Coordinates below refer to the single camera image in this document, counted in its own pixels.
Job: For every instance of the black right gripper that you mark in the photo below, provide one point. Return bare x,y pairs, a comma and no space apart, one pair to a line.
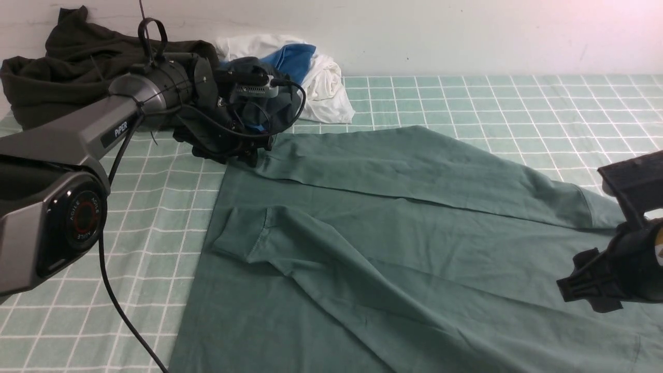
593,280

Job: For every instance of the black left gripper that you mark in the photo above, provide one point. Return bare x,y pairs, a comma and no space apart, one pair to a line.
208,124

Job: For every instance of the dark grey garment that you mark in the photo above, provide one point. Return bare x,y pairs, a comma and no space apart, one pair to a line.
270,116

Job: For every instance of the white garment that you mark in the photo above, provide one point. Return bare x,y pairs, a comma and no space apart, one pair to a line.
326,98

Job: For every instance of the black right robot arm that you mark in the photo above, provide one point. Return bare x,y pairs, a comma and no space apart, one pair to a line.
628,270

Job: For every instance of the green checkered tablecloth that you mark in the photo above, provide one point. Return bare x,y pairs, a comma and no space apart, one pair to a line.
564,126

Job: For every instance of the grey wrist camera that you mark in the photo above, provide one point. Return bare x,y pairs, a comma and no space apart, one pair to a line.
255,85

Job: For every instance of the dark olive hoodie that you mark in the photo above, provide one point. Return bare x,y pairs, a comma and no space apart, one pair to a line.
80,62

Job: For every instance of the blue garment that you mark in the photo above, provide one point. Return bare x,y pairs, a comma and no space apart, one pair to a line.
290,62

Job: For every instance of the green long-sleeved shirt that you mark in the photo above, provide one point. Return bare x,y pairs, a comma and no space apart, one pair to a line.
401,250

